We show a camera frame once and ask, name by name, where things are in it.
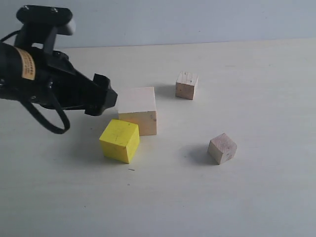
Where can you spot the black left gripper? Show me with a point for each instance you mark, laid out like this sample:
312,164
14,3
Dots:
30,74

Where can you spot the large natural wooden cube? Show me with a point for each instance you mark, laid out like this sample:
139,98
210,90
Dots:
138,105

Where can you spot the yellow painted wooden cube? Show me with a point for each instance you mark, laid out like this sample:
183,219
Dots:
120,140

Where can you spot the medium natural wooden cube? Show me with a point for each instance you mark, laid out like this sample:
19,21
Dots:
186,85

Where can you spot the small natural wooden cube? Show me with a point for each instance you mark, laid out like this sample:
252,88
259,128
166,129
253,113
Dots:
222,148

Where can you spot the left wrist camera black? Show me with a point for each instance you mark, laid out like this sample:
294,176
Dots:
41,24

